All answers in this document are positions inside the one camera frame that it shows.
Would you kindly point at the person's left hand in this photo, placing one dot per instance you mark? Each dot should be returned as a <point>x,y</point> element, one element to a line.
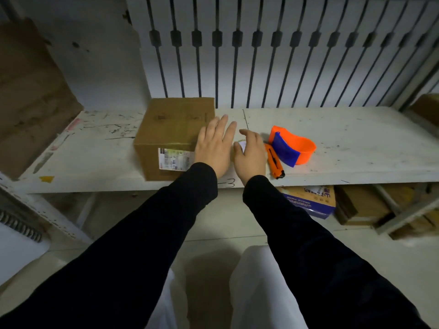
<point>213,152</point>

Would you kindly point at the person's right hand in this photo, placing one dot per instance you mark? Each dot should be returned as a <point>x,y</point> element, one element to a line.
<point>251,161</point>

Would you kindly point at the person's left middle finger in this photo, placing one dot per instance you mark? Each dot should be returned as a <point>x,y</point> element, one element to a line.
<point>221,126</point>

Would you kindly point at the person's left little finger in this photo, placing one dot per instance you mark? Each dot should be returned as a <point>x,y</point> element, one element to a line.
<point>201,134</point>

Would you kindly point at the person's right fingers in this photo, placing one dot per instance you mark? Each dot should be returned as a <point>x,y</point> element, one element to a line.
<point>253,137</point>

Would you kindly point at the clear tape roll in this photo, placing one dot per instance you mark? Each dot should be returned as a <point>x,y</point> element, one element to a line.
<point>241,146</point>

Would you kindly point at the person's right forearm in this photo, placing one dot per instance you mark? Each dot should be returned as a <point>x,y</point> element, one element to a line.
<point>325,267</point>

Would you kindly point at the person's left forearm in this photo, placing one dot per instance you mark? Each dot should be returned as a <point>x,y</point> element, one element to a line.
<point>130,256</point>

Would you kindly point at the brown cardboard box white label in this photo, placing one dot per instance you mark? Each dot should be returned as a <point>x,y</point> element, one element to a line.
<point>168,133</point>

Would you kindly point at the orange utility knife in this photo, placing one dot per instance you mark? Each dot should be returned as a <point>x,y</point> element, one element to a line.
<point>274,164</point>

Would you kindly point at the orange blue tape dispenser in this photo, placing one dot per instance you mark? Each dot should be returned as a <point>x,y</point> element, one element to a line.
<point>295,149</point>

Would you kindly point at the blue white printed carton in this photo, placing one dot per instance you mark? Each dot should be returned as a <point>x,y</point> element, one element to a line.
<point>313,198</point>

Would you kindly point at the white panel with black bars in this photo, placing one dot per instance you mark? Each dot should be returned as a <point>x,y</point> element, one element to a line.
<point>291,47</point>

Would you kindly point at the flat brown cardboard stack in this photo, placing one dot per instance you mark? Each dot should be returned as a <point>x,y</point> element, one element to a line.
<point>363,205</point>

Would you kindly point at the white trousers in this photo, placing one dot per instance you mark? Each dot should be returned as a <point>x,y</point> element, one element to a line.
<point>262,291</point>

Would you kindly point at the yellow tape scrap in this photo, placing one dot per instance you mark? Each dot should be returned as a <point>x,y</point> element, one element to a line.
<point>46,179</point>

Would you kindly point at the large brown cardboard sheet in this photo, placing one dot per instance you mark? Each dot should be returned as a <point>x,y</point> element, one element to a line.
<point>32,99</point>

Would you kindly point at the black spiral binding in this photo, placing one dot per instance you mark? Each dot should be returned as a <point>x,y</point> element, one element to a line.
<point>20,225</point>

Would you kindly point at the grey metal shelf frame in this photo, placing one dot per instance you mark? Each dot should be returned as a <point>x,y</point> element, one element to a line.
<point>408,210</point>

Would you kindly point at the white perforated rack post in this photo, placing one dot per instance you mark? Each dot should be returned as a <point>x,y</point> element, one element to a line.
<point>44,212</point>

